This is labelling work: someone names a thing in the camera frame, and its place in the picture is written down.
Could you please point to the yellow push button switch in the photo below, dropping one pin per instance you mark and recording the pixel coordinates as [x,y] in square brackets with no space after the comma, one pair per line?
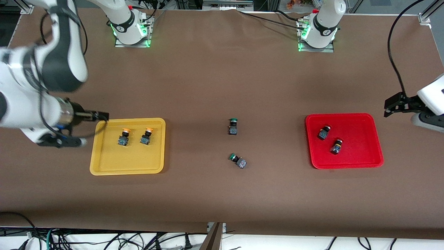
[145,139]
[123,140]

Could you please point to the red mushroom push button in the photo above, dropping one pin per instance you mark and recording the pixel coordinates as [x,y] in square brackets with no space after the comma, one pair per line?
[336,146]
[324,132]

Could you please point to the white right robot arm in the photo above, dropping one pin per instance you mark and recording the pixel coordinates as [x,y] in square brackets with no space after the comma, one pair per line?
[62,62]

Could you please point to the yellow plastic tray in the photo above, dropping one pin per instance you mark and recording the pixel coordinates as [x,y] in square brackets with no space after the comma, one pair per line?
[138,159]

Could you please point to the red plastic tray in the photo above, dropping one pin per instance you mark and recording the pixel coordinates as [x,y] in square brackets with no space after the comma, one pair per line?
[360,156]

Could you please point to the brown table cover mat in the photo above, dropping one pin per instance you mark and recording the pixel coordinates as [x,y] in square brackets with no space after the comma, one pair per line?
[222,201]

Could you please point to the black power plug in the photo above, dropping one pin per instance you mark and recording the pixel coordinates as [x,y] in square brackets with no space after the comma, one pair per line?
[188,243]

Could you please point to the dark table support beam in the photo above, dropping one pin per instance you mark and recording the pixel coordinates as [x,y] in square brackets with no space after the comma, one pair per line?
[213,239]

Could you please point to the grey equipment box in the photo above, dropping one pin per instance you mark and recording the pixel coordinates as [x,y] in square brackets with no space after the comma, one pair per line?
[227,4]

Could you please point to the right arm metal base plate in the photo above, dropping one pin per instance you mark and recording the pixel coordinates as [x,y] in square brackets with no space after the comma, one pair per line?
[119,44]

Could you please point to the aluminium frame profile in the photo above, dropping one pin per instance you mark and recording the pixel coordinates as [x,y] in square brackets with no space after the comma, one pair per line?
[425,16]
[27,8]

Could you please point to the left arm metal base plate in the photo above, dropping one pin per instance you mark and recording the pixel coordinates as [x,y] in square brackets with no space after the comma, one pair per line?
[329,49]

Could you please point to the green push button switch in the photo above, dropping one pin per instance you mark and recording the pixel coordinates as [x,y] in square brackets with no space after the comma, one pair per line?
[241,163]
[232,130]

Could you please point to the white metal bracket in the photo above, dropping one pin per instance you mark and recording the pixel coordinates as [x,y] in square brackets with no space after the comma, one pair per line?
[210,226]

